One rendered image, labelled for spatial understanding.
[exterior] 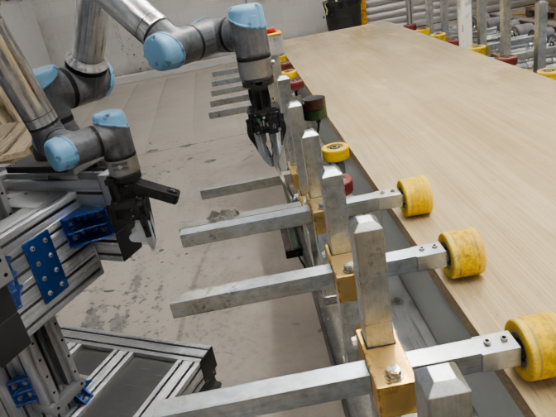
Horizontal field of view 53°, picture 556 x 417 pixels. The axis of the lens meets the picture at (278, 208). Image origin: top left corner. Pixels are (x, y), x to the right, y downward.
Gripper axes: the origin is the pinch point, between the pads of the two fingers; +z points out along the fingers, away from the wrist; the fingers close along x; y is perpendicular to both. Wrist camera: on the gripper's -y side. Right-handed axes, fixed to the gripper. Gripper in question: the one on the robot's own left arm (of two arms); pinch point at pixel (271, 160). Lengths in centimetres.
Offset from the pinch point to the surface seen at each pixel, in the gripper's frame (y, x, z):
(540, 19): -96, 114, -4
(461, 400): 93, 10, -11
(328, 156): -27.0, 16.5, 11.6
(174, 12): -774, -98, 14
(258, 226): 22.0, -5.3, 5.8
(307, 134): 17.6, 7.7, -10.3
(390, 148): -21.5, 33.5, 10.5
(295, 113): -7.0, 7.7, -8.2
